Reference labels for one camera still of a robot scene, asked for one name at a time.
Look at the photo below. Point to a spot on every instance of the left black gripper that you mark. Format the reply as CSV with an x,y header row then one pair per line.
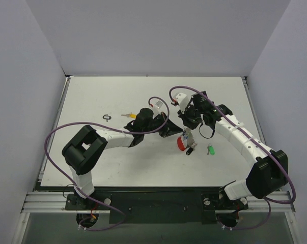
x,y
162,125

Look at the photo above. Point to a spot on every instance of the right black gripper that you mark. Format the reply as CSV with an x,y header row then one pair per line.
x,y
190,118

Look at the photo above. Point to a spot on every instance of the red-handled metal keyring holder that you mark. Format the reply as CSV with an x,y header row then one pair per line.
x,y
184,144

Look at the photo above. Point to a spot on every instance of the key with green tag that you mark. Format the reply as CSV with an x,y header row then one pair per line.
x,y
210,150

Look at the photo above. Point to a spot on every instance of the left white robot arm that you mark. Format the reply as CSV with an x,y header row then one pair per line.
x,y
83,151

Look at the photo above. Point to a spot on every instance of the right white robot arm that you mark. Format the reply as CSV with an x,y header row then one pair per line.
x,y
267,167

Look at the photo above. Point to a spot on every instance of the small black key fob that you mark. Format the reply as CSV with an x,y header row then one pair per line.
x,y
189,151

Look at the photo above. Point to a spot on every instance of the key with yellow tag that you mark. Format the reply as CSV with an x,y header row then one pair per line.
x,y
129,115

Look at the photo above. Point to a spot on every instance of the key with large black tag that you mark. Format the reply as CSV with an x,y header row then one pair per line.
x,y
106,117

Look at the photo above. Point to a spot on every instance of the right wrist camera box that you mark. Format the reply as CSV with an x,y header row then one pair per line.
x,y
182,100

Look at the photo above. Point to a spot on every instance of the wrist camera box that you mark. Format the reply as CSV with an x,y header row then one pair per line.
x,y
158,106
182,100

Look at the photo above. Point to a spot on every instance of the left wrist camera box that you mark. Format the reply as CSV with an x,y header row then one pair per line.
x,y
158,106

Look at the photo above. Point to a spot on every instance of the aluminium frame rail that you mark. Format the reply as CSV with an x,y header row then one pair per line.
x,y
47,202

